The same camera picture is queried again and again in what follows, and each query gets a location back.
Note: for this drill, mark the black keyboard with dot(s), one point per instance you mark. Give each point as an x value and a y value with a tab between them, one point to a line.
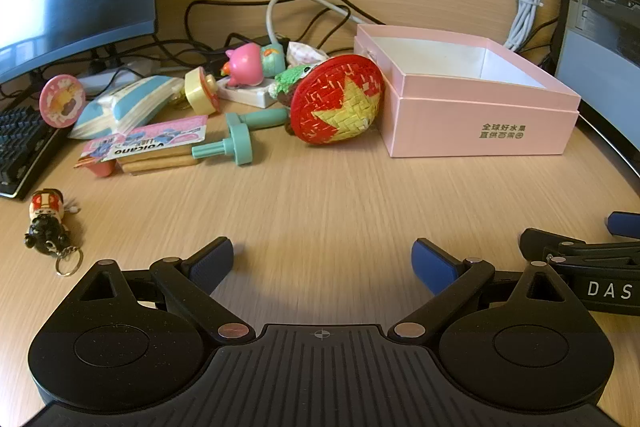
20	147

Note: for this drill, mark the pink bird toy figure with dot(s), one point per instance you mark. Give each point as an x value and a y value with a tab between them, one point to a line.
245	64

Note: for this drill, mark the pink cardboard box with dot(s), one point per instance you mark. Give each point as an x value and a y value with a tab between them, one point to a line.
475	117

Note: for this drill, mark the black power adapter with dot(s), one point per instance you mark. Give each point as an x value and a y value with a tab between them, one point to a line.
240	41

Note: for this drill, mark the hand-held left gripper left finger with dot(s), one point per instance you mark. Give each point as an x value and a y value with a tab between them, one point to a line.
212	259

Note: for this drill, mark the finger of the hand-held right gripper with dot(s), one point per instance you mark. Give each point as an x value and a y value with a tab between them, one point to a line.
555	242
625	225

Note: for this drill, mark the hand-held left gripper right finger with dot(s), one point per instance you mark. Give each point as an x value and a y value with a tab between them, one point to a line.
430	259

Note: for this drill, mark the red woven hat yellow star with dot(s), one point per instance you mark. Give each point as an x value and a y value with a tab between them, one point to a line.
330	102

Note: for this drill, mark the yellow pudding stamp toy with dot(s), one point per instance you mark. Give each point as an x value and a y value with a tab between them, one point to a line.
200	89

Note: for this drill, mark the white pink paper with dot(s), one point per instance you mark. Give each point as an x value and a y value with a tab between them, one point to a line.
302	53

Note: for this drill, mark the pink round badge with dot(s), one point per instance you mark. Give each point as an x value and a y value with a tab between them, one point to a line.
61	101

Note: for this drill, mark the white power strip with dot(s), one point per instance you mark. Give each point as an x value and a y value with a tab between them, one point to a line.
107	79

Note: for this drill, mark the white rectangular toy base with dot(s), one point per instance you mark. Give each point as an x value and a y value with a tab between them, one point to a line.
250	96

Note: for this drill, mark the green brown plush toy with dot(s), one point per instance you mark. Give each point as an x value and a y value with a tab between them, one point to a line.
290	79

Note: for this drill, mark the pink cartoon snack packet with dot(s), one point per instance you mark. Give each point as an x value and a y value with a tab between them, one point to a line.
150	139

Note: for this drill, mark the blue white tissue pack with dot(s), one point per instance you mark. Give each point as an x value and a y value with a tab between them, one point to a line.
125	104

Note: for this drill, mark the teal toy figure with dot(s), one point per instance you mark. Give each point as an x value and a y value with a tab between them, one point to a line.
272	59

